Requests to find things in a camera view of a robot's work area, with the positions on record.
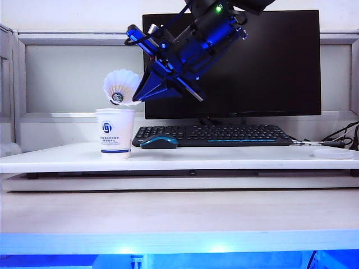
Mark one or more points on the white feather shuttlecock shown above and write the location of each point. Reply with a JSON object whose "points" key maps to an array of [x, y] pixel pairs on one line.
{"points": [[120, 81]]}

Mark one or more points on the black computer keyboard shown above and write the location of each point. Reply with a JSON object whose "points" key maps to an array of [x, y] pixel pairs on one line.
{"points": [[238, 134]]}

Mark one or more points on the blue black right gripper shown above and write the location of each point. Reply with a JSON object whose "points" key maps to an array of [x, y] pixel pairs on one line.
{"points": [[202, 42]]}

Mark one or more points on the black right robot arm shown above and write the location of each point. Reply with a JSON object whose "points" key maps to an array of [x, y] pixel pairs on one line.
{"points": [[252, 5]]}

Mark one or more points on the white desk riser board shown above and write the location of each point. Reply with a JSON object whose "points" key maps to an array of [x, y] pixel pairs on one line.
{"points": [[196, 159]]}

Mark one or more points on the round white plastic lid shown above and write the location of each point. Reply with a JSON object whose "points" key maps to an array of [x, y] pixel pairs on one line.
{"points": [[332, 153]]}

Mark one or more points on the white paper cup blue logo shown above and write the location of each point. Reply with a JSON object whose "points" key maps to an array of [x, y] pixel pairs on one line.
{"points": [[115, 140]]}

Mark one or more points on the grey desk partition frame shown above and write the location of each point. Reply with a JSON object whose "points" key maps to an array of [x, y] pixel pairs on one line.
{"points": [[78, 37]]}

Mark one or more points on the black monitor stand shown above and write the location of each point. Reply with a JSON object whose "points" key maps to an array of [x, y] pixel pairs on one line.
{"points": [[213, 121]]}

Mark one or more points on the clear pen black cap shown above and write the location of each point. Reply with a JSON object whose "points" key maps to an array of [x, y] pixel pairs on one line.
{"points": [[317, 143]]}

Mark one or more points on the blue and black mouse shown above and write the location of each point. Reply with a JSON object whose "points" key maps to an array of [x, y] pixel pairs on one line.
{"points": [[158, 143]]}

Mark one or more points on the blue silver wrist camera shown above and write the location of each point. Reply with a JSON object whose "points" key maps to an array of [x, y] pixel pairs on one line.
{"points": [[137, 35]]}

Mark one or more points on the black computer monitor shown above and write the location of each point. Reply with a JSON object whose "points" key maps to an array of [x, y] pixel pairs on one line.
{"points": [[280, 70]]}

